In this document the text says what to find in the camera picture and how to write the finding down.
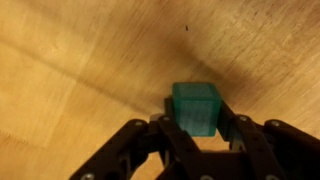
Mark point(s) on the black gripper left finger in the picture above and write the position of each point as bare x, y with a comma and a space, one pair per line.
166, 140

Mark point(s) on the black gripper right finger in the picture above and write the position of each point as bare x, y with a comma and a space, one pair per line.
263, 146

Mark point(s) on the green block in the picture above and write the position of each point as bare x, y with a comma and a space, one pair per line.
196, 108

